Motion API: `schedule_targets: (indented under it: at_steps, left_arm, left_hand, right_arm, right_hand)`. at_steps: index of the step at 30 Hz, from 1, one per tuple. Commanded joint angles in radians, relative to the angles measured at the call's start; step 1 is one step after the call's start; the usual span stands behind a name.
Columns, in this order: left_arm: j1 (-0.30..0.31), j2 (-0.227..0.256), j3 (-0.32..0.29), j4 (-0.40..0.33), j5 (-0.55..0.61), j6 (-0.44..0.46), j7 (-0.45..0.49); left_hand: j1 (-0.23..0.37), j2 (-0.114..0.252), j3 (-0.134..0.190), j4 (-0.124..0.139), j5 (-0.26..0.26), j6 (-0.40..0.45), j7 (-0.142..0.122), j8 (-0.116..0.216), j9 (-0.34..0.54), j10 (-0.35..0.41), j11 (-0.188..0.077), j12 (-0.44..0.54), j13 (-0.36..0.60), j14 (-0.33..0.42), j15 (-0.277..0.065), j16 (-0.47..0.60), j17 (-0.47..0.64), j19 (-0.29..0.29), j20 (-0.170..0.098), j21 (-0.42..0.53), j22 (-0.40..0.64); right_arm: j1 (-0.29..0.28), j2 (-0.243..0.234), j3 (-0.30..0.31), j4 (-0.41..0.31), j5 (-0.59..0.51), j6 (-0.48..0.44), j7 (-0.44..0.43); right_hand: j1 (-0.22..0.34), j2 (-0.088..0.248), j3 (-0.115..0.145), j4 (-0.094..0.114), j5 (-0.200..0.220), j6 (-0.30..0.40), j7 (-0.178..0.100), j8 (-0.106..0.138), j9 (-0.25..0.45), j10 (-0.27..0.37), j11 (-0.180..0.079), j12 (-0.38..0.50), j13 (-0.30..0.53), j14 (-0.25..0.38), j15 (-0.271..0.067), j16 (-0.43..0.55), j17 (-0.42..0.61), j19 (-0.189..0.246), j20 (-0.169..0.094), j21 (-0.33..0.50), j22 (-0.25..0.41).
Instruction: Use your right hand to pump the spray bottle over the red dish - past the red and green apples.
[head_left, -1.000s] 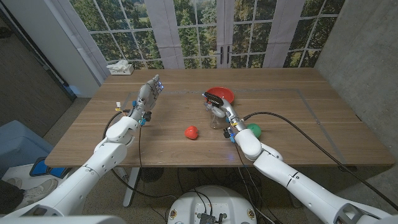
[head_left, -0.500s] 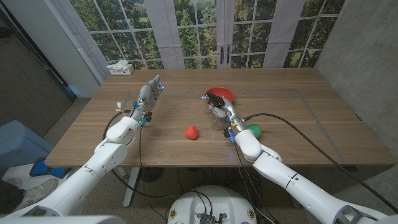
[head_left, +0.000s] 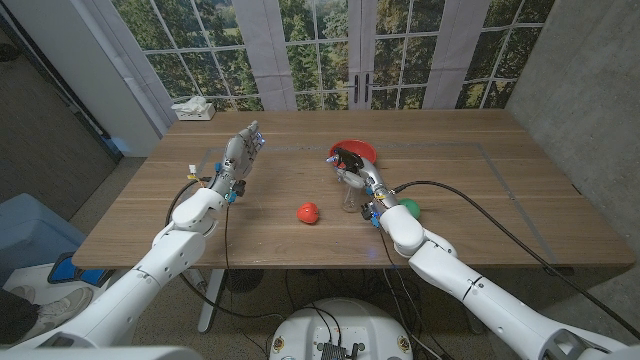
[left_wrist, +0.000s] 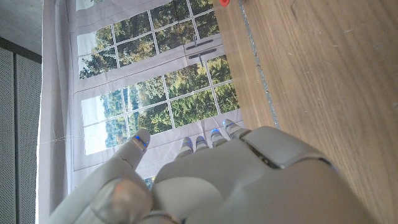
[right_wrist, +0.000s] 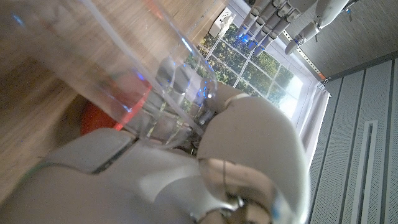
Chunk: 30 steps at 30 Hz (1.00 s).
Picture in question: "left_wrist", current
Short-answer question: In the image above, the printed window backdrop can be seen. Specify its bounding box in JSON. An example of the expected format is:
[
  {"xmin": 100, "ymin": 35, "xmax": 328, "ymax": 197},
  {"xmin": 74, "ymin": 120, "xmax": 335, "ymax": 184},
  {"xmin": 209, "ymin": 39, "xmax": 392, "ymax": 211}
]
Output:
[{"xmin": 35, "ymin": 0, "xmax": 245, "ymax": 224}]

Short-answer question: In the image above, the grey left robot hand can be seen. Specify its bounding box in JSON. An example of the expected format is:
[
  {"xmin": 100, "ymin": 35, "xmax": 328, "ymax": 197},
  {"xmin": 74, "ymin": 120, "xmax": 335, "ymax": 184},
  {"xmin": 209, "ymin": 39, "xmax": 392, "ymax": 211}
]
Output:
[{"xmin": 46, "ymin": 118, "xmax": 374, "ymax": 224}]

